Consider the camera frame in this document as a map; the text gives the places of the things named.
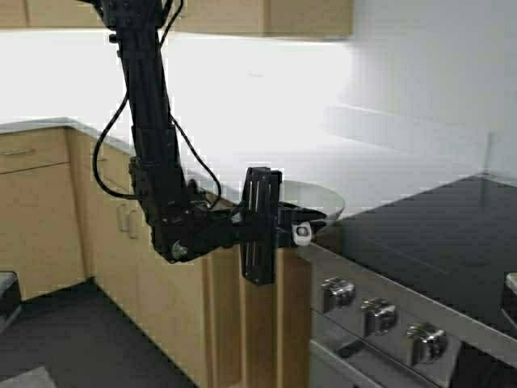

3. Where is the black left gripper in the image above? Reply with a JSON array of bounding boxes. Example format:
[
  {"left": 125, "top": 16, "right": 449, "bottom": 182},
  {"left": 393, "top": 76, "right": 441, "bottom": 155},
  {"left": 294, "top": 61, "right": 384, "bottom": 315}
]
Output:
[{"left": 238, "top": 167, "right": 326, "bottom": 285}]

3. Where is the white frying pan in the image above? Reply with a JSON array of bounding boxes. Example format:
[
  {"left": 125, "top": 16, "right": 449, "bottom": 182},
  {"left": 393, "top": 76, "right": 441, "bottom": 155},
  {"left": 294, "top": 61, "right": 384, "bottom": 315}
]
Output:
[{"left": 279, "top": 180, "right": 345, "bottom": 237}]

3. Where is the robot base right corner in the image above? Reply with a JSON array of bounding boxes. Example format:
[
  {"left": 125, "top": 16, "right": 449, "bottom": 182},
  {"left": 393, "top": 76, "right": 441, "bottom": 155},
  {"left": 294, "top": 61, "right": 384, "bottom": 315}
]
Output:
[{"left": 502, "top": 272, "right": 517, "bottom": 327}]

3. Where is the robot base left corner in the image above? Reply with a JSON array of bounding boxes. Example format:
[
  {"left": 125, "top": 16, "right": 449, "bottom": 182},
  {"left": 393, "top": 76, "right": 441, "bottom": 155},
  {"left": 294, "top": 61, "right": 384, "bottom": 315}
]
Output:
[{"left": 1, "top": 271, "right": 22, "bottom": 332}]

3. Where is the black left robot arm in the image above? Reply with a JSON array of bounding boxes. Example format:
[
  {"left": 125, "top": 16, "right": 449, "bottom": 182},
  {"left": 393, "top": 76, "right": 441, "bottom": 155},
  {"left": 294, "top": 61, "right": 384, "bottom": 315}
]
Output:
[{"left": 92, "top": 1, "right": 326, "bottom": 285}]

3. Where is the left chrome stove knob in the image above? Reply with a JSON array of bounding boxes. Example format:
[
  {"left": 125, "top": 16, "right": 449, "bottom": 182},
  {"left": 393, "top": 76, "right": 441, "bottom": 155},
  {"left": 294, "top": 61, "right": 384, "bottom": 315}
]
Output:
[{"left": 321, "top": 277, "right": 355, "bottom": 313}]

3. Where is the chrome stove knob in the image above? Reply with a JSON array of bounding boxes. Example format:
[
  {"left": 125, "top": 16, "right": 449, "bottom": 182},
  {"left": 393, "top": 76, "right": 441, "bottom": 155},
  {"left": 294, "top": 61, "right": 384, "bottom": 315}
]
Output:
[
  {"left": 404, "top": 323, "right": 448, "bottom": 366},
  {"left": 360, "top": 297, "right": 397, "bottom": 337},
  {"left": 321, "top": 277, "right": 355, "bottom": 313}
]

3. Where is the middle chrome stove knob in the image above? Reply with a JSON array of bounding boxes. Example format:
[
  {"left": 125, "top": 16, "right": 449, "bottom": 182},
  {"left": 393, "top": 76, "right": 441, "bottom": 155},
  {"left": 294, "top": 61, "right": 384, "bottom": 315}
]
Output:
[{"left": 360, "top": 297, "right": 397, "bottom": 337}]

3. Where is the black glass stove range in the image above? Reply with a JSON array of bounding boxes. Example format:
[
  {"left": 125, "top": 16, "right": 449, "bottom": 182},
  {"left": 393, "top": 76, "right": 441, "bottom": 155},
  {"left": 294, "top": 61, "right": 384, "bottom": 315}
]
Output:
[{"left": 301, "top": 174, "right": 516, "bottom": 387}]

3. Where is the right chrome stove knob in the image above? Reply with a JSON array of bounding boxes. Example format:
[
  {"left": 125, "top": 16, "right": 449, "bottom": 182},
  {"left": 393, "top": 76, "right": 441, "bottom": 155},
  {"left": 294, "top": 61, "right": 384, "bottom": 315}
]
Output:
[{"left": 404, "top": 323, "right": 448, "bottom": 366}]

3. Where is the wooden upper cabinet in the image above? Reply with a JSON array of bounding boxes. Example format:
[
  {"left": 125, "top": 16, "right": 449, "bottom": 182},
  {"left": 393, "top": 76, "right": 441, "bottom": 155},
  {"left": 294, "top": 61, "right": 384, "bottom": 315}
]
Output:
[{"left": 1, "top": 0, "right": 354, "bottom": 39}]

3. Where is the wooden base cabinet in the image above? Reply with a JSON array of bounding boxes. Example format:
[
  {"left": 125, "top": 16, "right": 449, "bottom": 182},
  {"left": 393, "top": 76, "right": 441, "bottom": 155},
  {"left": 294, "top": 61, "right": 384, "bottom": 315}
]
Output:
[{"left": 1, "top": 126, "right": 309, "bottom": 387}]

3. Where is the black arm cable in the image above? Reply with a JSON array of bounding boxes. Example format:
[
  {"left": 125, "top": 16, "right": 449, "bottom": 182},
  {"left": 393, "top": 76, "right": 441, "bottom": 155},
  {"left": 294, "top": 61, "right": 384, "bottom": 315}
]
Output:
[{"left": 91, "top": 0, "right": 223, "bottom": 211}]

